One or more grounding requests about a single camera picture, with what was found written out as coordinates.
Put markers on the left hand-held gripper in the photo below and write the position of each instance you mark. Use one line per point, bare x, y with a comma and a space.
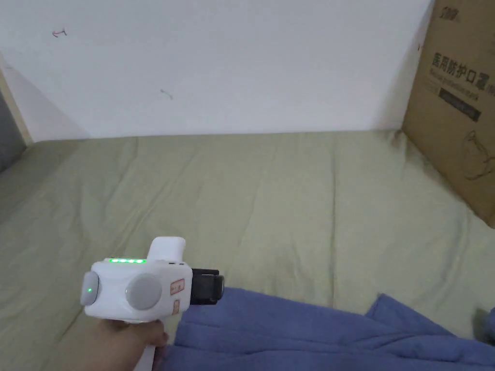
131, 290

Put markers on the blue garment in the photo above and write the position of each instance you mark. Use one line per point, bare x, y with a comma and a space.
294, 336

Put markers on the person's left hand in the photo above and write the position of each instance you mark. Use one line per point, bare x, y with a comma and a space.
112, 346

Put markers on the bed with pale green sheet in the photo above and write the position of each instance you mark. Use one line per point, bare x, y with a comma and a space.
247, 208

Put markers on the brown printed cardboard carton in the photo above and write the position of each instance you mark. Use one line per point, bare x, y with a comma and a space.
456, 100

